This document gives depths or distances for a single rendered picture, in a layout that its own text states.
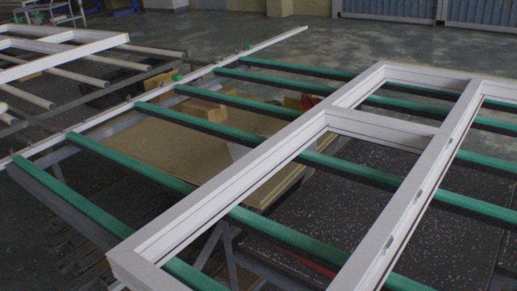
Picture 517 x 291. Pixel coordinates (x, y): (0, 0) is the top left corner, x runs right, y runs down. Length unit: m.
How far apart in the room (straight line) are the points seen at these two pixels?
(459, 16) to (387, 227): 6.26
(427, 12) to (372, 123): 5.87
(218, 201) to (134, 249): 0.25
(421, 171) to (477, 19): 5.99
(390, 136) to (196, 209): 0.67
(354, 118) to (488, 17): 5.74
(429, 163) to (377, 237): 0.32
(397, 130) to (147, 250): 0.82
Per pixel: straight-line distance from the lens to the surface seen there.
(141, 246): 0.85
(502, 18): 6.88
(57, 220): 2.15
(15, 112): 2.30
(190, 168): 1.63
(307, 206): 1.43
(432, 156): 1.10
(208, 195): 0.94
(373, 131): 1.29
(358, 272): 0.74
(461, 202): 1.07
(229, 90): 2.15
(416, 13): 7.15
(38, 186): 1.37
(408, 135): 1.25
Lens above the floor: 1.48
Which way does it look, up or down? 29 degrees down
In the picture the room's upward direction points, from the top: 5 degrees counter-clockwise
